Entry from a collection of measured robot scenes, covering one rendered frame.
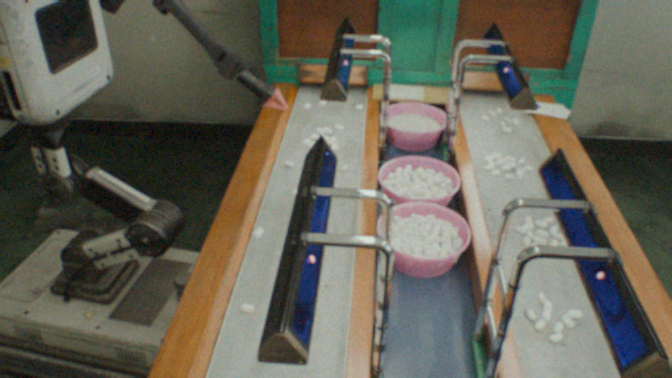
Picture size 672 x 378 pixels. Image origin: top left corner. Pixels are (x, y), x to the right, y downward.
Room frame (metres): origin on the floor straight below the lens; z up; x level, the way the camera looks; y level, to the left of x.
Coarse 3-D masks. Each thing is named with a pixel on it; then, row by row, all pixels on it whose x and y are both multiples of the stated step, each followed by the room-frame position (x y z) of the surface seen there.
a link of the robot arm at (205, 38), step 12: (168, 0) 2.04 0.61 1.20; (180, 0) 2.07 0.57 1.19; (168, 12) 2.07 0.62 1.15; (180, 12) 2.01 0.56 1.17; (192, 24) 1.97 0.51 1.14; (204, 36) 1.93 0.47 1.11; (204, 48) 1.91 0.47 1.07; (216, 48) 1.89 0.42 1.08; (228, 48) 1.92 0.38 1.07; (216, 60) 1.87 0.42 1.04; (228, 60) 1.86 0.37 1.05; (228, 72) 1.85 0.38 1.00
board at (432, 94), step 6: (378, 84) 2.30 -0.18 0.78; (378, 90) 2.24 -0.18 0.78; (426, 90) 2.24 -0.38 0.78; (432, 90) 2.25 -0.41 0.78; (438, 90) 2.25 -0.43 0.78; (444, 90) 2.25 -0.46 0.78; (378, 96) 2.17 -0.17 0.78; (426, 96) 2.18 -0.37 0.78; (432, 96) 2.18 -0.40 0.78; (438, 96) 2.18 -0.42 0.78; (444, 96) 2.19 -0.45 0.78; (414, 102) 2.14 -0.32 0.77; (420, 102) 2.14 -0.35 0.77; (426, 102) 2.14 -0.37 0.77; (432, 102) 2.14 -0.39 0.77; (438, 102) 2.14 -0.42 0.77; (444, 102) 2.13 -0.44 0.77
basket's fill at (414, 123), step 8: (392, 120) 2.05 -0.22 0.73; (400, 120) 2.03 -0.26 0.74; (408, 120) 2.04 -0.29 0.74; (416, 120) 2.04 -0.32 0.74; (424, 120) 2.04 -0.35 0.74; (432, 120) 2.05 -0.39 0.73; (400, 128) 1.98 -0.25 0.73; (408, 128) 1.97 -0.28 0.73; (416, 128) 1.97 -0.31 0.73; (424, 128) 1.98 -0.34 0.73; (432, 128) 1.98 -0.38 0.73
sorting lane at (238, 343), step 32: (352, 96) 2.25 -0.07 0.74; (288, 128) 1.95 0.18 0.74; (352, 128) 1.95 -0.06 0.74; (288, 160) 1.70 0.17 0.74; (352, 160) 1.71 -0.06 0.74; (288, 192) 1.50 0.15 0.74; (256, 224) 1.33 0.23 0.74; (288, 224) 1.34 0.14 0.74; (352, 224) 1.34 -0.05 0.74; (256, 256) 1.19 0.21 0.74; (352, 256) 1.19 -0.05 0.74; (256, 288) 1.06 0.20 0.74; (320, 288) 1.06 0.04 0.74; (224, 320) 0.95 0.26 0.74; (256, 320) 0.95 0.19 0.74; (320, 320) 0.95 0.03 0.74; (224, 352) 0.85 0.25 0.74; (256, 352) 0.85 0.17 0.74; (320, 352) 0.86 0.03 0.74
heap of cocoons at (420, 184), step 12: (408, 168) 1.65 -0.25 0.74; (420, 168) 1.66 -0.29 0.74; (384, 180) 1.58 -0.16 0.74; (396, 180) 1.58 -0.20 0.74; (408, 180) 1.59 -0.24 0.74; (420, 180) 1.59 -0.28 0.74; (432, 180) 1.59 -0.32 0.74; (444, 180) 1.59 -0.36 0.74; (396, 192) 1.51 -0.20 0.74; (408, 192) 1.51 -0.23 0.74; (420, 192) 1.51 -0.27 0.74; (432, 192) 1.51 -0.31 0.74; (444, 192) 1.51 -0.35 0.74; (396, 204) 1.48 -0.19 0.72
